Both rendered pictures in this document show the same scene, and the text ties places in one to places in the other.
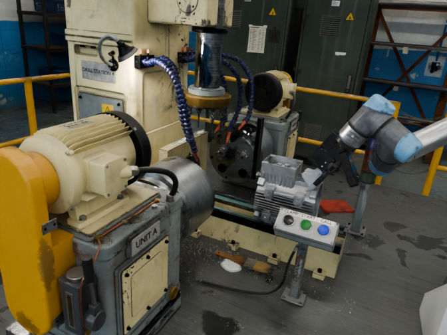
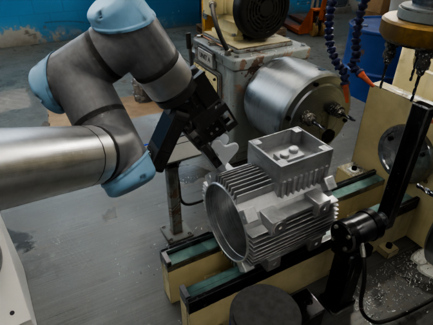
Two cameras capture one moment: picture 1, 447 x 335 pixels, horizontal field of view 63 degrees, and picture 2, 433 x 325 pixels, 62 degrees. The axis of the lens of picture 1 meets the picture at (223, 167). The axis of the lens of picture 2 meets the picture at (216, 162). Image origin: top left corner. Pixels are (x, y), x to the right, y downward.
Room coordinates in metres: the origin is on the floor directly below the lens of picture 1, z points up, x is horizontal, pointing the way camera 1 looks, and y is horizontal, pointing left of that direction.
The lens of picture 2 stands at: (1.43, -0.74, 1.49)
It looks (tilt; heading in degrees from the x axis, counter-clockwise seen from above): 34 degrees down; 128
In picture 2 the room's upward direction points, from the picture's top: straight up
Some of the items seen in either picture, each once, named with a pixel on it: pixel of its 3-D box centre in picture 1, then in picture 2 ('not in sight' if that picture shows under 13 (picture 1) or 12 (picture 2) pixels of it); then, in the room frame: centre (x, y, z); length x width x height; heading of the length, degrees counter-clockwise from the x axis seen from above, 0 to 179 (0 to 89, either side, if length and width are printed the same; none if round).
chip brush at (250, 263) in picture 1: (241, 260); not in sight; (1.07, -0.09, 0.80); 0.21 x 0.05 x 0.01; 67
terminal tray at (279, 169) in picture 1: (281, 171); (288, 160); (1.19, -0.20, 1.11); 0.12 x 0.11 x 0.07; 67
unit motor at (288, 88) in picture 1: (275, 113); not in sight; (1.86, -0.24, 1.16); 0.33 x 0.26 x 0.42; 156
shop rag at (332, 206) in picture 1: (334, 205); not in sight; (1.56, -0.54, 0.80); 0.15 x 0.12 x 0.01; 99
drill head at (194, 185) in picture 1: (157, 209); (285, 99); (0.97, 0.19, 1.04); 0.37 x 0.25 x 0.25; 156
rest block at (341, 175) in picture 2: not in sight; (350, 184); (1.23, 0.15, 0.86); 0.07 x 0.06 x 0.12; 156
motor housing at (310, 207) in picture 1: (289, 197); (267, 205); (1.17, -0.24, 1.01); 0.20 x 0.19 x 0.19; 67
